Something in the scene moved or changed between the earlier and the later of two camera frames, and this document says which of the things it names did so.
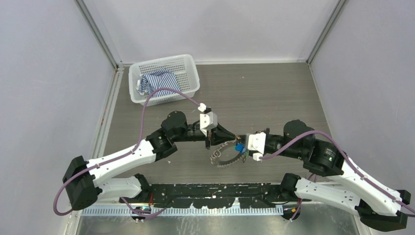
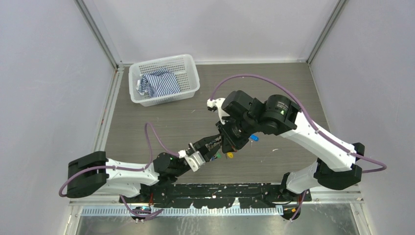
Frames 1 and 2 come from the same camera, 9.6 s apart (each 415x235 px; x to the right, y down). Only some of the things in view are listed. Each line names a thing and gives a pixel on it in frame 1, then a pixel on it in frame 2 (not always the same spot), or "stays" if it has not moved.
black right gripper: [242, 137] → [229, 143]
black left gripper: [218, 135] → [200, 147]
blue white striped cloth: [162, 78] stays
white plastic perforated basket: [178, 73] stays
